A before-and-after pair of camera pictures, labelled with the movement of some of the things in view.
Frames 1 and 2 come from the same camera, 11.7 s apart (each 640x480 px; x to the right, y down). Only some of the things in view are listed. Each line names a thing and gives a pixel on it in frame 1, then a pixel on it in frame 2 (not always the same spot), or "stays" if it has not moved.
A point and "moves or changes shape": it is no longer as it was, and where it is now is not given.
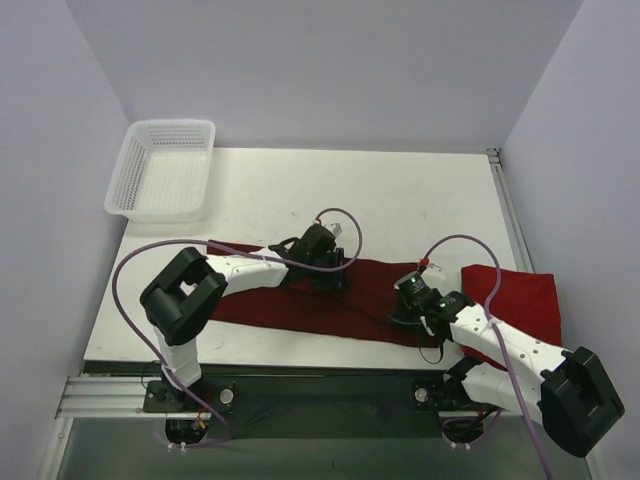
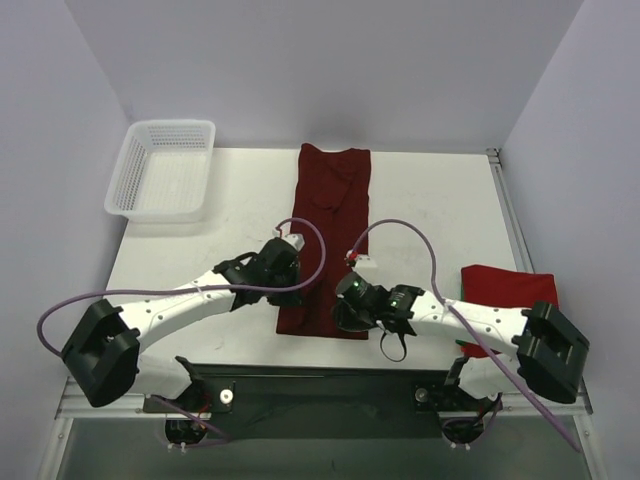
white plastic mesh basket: (162, 172) stays
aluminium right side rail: (522, 255) stays
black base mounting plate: (317, 402) stays
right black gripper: (405, 310) to (347, 317)
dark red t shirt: (360, 309) moves or changes shape
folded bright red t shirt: (524, 300) stays
